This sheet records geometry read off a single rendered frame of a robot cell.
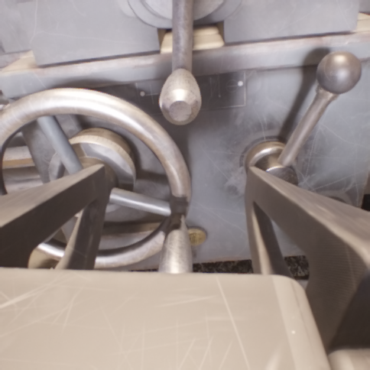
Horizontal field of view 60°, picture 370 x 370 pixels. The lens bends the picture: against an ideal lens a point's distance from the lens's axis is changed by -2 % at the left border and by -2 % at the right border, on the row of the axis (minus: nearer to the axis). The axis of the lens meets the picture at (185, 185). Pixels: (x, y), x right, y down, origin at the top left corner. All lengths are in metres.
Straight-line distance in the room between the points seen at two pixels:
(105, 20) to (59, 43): 0.05
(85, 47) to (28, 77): 0.07
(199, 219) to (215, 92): 0.17
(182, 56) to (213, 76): 0.10
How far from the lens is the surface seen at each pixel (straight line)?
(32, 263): 0.74
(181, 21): 0.24
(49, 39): 0.35
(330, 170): 0.42
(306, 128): 0.32
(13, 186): 0.57
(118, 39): 0.33
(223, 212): 0.42
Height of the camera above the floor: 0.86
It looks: 34 degrees down
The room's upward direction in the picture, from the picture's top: 8 degrees counter-clockwise
